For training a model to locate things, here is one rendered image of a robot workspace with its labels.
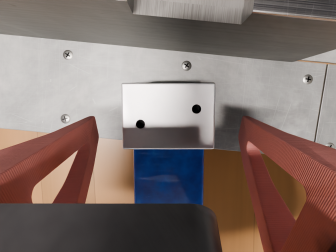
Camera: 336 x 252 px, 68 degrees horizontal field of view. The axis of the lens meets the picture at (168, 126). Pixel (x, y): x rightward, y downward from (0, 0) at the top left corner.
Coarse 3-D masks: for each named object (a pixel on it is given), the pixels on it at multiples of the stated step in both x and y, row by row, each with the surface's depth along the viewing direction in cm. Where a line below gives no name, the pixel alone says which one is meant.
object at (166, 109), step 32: (128, 96) 13; (160, 96) 13; (192, 96) 13; (128, 128) 13; (160, 128) 13; (192, 128) 13; (160, 160) 15; (192, 160) 15; (160, 192) 15; (192, 192) 15
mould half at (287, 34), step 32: (0, 0) 11; (32, 0) 10; (64, 0) 10; (96, 0) 10; (256, 0) 9; (288, 0) 9; (320, 0) 9; (0, 32) 18; (32, 32) 16; (64, 32) 16; (96, 32) 15; (128, 32) 14; (160, 32) 13; (192, 32) 13; (224, 32) 12; (256, 32) 12; (288, 32) 11; (320, 32) 11
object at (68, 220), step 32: (64, 128) 10; (96, 128) 13; (0, 160) 7; (32, 160) 7; (64, 160) 9; (0, 192) 6; (64, 192) 11; (0, 224) 5; (32, 224) 5; (64, 224) 5; (96, 224) 5; (128, 224) 5; (160, 224) 5; (192, 224) 5
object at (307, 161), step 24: (240, 144) 13; (264, 144) 10; (288, 144) 8; (312, 144) 8; (264, 168) 11; (288, 168) 8; (312, 168) 7; (264, 192) 11; (312, 192) 7; (264, 216) 10; (288, 216) 10; (312, 216) 7; (264, 240) 10; (288, 240) 8; (312, 240) 7
